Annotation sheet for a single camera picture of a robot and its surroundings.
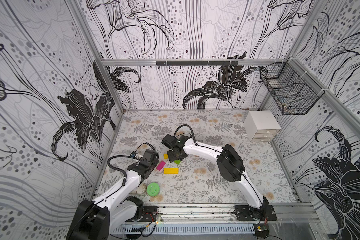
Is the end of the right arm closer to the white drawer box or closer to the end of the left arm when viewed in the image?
the end of the left arm

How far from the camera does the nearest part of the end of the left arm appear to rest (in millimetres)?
602

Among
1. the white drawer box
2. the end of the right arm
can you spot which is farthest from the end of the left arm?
the white drawer box

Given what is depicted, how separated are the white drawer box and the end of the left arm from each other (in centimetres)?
64

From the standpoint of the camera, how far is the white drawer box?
92 cm
